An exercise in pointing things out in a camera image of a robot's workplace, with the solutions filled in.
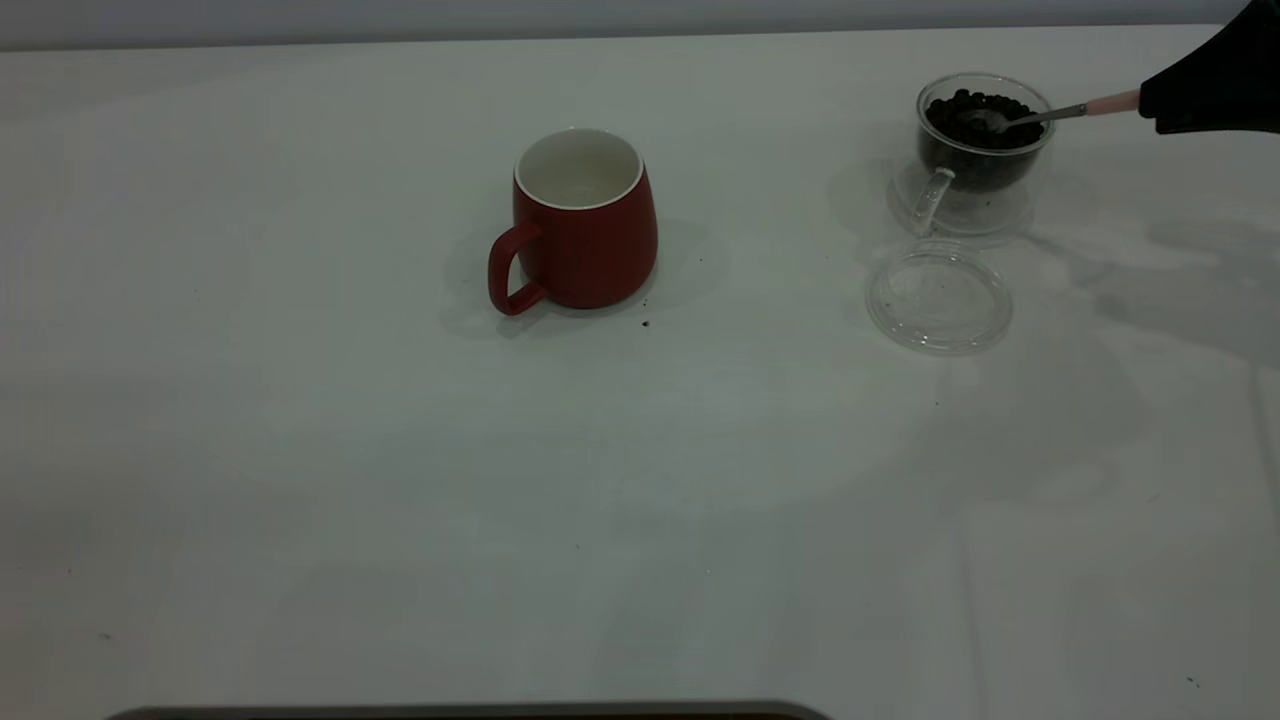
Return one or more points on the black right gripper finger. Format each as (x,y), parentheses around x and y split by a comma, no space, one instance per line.
(1230,70)
(1220,127)

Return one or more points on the red ceramic mug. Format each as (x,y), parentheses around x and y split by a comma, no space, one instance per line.
(590,250)

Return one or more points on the clear glass saucer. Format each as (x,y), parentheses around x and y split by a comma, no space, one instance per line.
(940,300)

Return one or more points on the dark coffee beans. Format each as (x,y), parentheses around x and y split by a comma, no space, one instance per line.
(975,150)

